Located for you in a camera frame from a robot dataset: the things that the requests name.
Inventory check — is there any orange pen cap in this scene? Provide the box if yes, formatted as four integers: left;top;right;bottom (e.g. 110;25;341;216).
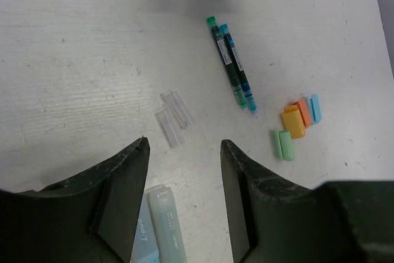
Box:
289;97;312;127

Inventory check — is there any clear teal pen cap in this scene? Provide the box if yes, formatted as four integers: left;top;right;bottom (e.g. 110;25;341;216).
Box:
161;91;195;129

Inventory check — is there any green pen cap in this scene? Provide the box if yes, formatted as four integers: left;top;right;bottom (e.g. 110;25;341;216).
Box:
270;129;295;161

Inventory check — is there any teal thin pen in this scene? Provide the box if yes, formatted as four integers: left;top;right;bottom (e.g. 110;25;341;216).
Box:
207;16;247;110

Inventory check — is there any blue highlighter pen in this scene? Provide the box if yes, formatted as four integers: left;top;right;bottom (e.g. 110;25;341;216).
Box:
131;193;159;263

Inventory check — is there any yellow pen cap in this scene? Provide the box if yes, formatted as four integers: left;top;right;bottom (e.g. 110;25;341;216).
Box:
281;105;306;139

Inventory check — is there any blue capped pen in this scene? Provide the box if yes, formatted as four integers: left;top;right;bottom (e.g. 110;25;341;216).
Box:
219;24;257;116

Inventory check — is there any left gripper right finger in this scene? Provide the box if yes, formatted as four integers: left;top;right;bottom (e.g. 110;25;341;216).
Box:
220;140;393;262

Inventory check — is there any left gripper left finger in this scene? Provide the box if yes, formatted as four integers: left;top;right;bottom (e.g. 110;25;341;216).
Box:
1;137;150;262

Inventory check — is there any green highlighter pen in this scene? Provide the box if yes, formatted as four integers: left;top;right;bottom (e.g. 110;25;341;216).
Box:
148;185;187;262

